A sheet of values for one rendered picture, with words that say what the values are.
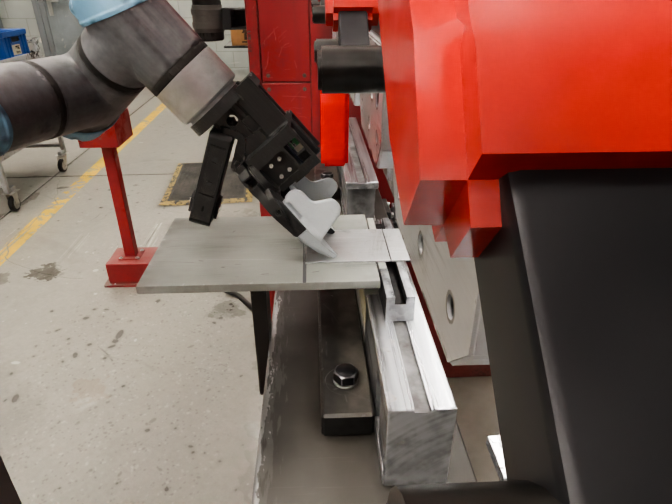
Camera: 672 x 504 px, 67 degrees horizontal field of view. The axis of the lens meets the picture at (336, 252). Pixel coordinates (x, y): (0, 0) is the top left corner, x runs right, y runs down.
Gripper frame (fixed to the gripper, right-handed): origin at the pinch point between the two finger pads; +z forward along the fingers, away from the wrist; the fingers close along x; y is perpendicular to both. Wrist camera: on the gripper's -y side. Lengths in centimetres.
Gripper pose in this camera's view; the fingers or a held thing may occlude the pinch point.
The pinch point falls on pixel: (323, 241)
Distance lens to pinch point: 62.1
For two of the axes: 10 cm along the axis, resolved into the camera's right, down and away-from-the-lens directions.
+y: 7.6, -5.9, -2.7
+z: 6.5, 6.6, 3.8
